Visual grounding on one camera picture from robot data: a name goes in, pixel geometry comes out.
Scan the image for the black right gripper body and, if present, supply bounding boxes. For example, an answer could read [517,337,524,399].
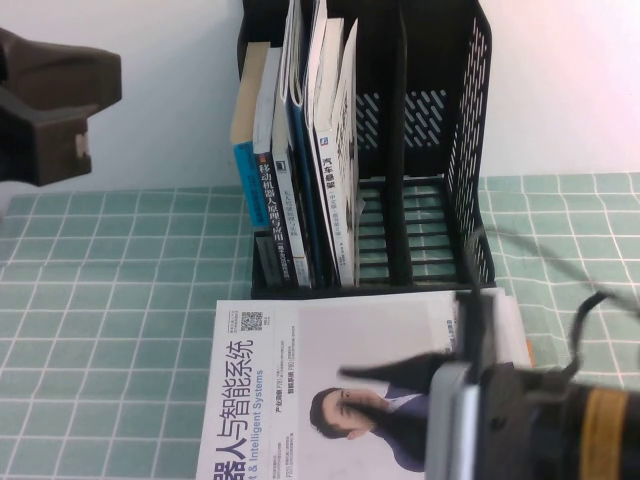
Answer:
[474,362,571,480]

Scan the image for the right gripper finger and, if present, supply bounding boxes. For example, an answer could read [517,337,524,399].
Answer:
[454,291,504,362]
[338,351,454,384]

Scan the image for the dark blue book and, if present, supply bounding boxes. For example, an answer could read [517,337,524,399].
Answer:
[285,97,334,290]

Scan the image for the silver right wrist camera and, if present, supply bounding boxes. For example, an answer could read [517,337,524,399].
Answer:
[423,362,484,480]

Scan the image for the white spine suspension book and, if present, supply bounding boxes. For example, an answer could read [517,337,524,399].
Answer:
[313,18,359,286]

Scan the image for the white magazine with black print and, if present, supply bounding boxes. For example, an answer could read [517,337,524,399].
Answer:
[329,18,366,236]

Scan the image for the left gripper finger with pad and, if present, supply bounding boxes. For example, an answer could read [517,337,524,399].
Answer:
[0,117,94,189]

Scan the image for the grey-white spine book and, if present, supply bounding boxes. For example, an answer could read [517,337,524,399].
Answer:
[270,47,314,290]

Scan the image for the tall white magazine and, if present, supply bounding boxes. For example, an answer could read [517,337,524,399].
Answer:
[303,0,342,287]

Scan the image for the cyan spine book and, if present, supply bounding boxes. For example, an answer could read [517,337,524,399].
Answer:
[229,42,286,289]

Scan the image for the robot magazine with man cover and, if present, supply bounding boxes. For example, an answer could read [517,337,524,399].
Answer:
[197,287,531,480]

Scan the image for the thin white curved booklet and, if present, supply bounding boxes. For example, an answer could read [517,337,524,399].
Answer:
[278,0,307,109]

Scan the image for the left gripper plain finger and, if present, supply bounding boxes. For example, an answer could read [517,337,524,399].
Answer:
[0,27,124,121]

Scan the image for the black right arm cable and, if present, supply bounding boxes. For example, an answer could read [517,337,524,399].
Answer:
[562,287,640,389]

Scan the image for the navy spine robotics book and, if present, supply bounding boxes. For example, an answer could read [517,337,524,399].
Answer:
[252,47,302,289]

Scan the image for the green checked tablecloth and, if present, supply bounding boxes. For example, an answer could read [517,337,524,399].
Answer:
[0,172,640,480]

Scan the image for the black plastic book holder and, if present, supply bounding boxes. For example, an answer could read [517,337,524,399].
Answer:
[234,0,499,304]

